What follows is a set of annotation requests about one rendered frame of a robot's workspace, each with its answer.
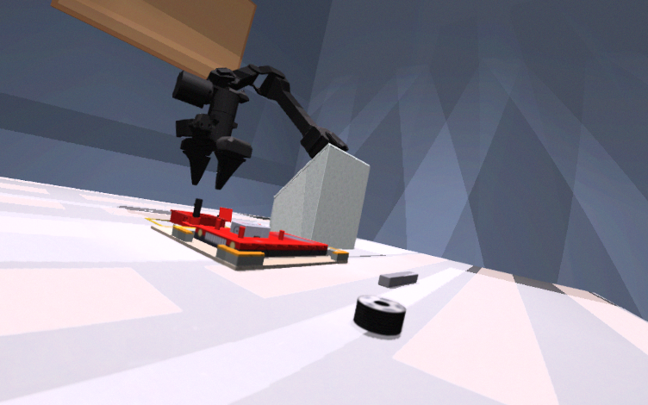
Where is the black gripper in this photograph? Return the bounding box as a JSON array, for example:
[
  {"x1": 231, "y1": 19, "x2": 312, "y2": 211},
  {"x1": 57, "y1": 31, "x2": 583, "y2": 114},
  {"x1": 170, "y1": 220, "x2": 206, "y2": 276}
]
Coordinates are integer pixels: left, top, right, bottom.
[{"x1": 180, "y1": 110, "x2": 252, "y2": 190}]

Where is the black toy tyre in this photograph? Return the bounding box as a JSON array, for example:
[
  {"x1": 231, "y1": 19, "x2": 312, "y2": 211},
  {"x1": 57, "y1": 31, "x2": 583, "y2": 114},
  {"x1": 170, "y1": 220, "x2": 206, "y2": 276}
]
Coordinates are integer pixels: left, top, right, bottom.
[{"x1": 353, "y1": 295, "x2": 406, "y2": 336}]

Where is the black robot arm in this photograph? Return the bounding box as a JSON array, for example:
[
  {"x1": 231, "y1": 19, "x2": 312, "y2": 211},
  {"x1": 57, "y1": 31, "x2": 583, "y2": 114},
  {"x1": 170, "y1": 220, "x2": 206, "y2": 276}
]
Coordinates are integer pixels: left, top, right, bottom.
[{"x1": 172, "y1": 64, "x2": 349, "y2": 159}]

